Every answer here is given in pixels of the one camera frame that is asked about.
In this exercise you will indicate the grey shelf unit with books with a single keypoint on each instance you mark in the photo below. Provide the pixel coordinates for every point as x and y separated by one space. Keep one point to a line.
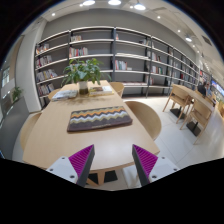
133 46

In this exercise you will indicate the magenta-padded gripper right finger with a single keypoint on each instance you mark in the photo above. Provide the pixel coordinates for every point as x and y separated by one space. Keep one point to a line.
160 168

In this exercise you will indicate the white book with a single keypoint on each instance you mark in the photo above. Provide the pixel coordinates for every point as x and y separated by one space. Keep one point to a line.
65 95

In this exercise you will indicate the zigzag striped grey towel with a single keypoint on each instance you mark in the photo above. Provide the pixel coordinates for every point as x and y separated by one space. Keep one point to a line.
98 118

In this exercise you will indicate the green potted plant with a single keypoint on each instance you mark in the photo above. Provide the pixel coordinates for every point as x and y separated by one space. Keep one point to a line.
83 71

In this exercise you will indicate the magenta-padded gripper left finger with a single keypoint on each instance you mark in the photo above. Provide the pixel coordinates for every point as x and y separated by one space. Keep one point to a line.
65 168

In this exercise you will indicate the person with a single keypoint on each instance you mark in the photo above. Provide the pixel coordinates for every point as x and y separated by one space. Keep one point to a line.
201 89

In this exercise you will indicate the round ceiling lights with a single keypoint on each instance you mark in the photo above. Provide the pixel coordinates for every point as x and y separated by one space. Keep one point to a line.
114 2

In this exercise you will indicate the long wooden table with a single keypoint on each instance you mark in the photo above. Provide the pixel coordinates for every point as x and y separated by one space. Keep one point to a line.
190 92

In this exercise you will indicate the small green plant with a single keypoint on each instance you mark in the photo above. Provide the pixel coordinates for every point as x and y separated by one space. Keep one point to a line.
16 93

